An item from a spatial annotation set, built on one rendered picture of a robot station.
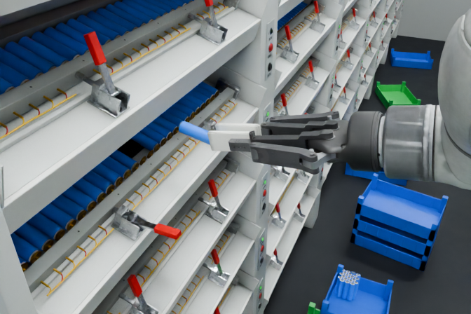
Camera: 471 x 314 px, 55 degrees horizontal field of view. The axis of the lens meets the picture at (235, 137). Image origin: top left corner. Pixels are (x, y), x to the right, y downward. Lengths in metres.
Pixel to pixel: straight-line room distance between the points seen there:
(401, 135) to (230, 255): 0.68
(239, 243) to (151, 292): 0.40
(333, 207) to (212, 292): 1.22
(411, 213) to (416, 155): 1.44
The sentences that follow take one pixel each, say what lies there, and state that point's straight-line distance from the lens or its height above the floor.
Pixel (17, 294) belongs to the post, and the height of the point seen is 1.02.
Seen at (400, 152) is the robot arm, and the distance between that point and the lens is 0.54.
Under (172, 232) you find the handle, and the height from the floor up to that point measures 0.96.
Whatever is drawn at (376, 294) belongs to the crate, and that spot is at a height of 0.01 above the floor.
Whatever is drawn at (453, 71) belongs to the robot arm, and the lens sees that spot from 0.38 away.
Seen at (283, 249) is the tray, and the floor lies 0.18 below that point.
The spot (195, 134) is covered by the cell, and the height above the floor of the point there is 1.03.
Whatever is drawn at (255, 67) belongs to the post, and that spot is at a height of 1.01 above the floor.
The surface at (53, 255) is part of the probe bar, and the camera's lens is 0.59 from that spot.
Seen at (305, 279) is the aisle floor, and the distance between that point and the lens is 1.84.
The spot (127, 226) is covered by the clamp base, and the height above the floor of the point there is 0.95.
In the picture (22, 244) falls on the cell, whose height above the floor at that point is 0.98.
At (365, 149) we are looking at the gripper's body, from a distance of 0.55.
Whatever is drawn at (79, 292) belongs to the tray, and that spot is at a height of 0.93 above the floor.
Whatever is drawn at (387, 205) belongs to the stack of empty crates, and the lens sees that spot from 1.98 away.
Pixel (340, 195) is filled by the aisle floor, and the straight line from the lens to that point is 2.25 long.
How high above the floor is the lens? 1.36
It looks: 31 degrees down
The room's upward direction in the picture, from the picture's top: straight up
